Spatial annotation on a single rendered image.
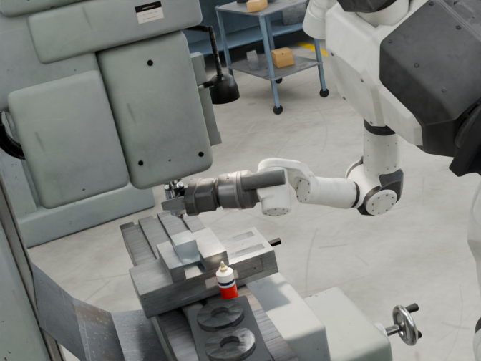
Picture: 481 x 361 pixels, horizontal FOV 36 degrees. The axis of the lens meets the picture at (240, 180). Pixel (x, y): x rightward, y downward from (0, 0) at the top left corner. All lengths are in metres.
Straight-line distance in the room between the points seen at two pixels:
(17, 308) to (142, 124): 0.44
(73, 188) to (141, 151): 0.16
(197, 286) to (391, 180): 0.53
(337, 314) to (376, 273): 1.60
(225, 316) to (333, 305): 0.73
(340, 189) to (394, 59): 0.53
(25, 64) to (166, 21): 0.28
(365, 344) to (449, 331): 1.33
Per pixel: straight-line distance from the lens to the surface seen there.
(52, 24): 1.45
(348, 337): 1.94
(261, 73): 6.13
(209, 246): 1.82
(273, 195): 1.62
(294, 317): 1.83
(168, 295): 1.79
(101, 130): 1.50
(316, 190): 1.68
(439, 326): 3.24
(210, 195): 1.64
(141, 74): 1.51
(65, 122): 1.49
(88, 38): 1.46
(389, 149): 1.68
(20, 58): 1.47
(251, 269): 1.83
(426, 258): 3.70
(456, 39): 1.29
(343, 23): 1.30
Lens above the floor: 1.91
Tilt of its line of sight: 23 degrees down
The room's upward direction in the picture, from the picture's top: 12 degrees counter-clockwise
